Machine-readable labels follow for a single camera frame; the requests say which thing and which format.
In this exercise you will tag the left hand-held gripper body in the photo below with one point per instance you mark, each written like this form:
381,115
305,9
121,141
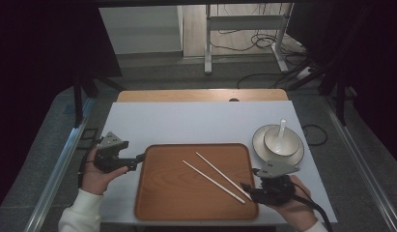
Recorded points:
109,158

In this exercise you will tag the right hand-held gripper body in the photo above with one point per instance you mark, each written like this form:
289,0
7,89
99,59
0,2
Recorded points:
276,191

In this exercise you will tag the white plate with dark rim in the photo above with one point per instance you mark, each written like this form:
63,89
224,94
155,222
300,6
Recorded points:
260,148

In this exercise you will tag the white chopstick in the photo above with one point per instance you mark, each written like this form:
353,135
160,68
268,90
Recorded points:
212,181
218,170

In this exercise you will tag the white bowl with brown rim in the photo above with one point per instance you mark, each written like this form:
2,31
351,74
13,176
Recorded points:
288,146

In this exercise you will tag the brown wooden tray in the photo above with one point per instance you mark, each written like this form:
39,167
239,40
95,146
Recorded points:
173,193

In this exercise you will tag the white ceramic spoon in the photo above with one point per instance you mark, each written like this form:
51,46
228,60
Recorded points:
282,127

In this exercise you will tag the person's left hand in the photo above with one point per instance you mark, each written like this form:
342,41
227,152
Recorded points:
96,180

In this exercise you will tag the person's right hand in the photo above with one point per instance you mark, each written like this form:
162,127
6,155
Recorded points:
296,212

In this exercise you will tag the white table mat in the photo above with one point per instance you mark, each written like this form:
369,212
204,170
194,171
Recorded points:
192,125

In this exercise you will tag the black metal stand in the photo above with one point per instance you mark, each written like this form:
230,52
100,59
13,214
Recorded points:
340,103
78,103

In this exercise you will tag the light wooden table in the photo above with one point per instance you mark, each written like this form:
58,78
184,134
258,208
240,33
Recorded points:
186,95

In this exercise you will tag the dark curtain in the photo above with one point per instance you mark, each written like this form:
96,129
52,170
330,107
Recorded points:
379,48
41,48

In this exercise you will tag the white cabinet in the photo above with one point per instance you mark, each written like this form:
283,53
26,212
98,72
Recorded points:
138,29

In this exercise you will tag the aluminium rail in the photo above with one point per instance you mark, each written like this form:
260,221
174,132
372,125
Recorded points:
57,174
363,174

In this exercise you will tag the white metal desk frame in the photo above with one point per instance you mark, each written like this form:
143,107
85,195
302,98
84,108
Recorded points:
247,22

